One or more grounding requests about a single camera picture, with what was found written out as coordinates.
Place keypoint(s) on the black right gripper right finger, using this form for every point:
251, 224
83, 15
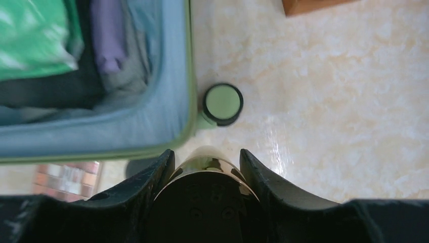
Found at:
295, 215

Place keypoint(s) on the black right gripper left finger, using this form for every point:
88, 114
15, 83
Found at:
113, 215

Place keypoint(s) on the eyeshadow palette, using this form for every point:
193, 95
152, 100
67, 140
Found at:
69, 181

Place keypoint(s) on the gold cylindrical bottle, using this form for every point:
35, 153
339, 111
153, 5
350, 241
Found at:
206, 199

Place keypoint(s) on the grey garment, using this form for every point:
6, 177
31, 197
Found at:
135, 70

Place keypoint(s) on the green white patterned cloth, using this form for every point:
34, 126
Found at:
39, 38

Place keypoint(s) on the purple garment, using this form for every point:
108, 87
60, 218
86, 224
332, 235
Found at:
108, 33

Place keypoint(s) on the suitcase wheel front right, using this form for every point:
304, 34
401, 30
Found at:
222, 105

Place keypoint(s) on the green suitcase blue lining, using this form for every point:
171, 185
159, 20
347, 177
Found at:
144, 125

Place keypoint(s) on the orange compartment tray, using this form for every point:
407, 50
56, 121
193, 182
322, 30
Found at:
297, 7

